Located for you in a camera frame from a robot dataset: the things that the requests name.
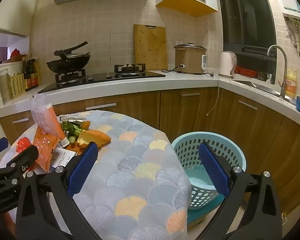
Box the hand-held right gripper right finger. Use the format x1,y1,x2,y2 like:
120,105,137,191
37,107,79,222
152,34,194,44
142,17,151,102
197,141,283,240

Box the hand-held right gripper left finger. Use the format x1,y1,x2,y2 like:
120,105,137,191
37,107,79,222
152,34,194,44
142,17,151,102
15,141,100,240

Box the red plastic wrapper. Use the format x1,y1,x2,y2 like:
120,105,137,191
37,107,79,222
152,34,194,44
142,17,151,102
16,137,32,153

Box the light blue plastic basket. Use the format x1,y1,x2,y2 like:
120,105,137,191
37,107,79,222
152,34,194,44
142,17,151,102
171,131,247,210

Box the orange foil wrapper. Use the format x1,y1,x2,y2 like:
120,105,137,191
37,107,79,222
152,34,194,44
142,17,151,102
32,126,62,173

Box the green vegetable scraps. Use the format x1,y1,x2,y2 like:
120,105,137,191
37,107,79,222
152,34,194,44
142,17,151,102
61,120,83,143

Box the orange printed packet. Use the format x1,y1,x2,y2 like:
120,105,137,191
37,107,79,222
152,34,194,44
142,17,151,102
31,97,70,147

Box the orange sweet potato piece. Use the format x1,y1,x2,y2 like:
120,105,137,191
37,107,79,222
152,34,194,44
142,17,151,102
76,129,112,148

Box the teal stool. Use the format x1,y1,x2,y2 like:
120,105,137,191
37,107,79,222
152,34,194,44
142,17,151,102
187,195,225,230

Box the steel thermos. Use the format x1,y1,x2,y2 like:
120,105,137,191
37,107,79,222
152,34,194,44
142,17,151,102
0,69,12,105

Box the fan-patterned tablecloth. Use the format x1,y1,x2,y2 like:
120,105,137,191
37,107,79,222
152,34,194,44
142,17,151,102
0,110,193,240

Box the yellow plastic basket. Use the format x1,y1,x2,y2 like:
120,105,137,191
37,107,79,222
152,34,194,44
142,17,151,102
9,73,26,99

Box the wooden base cabinet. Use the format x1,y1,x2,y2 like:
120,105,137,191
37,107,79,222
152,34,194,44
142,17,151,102
0,86,300,215

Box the dark sauce bottle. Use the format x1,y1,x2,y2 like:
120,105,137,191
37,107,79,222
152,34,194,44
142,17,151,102
24,60,32,92
30,59,40,88

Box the steel sink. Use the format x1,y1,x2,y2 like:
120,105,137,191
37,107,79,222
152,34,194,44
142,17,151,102
231,79,290,100

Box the black gas stove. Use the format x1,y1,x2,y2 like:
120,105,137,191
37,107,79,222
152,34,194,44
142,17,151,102
37,64,167,94

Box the black wok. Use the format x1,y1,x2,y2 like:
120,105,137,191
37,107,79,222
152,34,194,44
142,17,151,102
46,41,92,74

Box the red tray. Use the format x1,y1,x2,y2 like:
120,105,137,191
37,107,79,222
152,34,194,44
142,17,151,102
234,66,258,78

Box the white electric kettle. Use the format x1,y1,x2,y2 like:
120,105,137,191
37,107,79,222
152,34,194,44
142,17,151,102
218,51,238,79

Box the brown rice cooker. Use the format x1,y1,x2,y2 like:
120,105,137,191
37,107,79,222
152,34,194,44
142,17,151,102
174,43,207,75

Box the yellow detergent bottle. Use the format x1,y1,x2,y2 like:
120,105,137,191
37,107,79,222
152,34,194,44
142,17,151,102
285,69,297,99

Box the wooden cutting board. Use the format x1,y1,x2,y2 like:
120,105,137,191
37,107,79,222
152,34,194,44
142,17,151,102
133,24,168,71

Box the steel faucet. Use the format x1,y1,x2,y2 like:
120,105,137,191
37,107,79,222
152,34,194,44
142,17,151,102
267,45,288,98

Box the dark window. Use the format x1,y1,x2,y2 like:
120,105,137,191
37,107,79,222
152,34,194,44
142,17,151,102
216,0,278,60

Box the white hanging cable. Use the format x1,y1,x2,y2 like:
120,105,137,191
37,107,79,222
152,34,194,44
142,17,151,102
205,72,220,117

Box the black power cable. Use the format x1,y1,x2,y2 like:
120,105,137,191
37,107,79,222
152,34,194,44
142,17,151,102
161,65,185,73

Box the wall utensil rack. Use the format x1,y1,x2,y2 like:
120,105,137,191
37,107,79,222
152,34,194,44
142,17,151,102
284,15,300,58

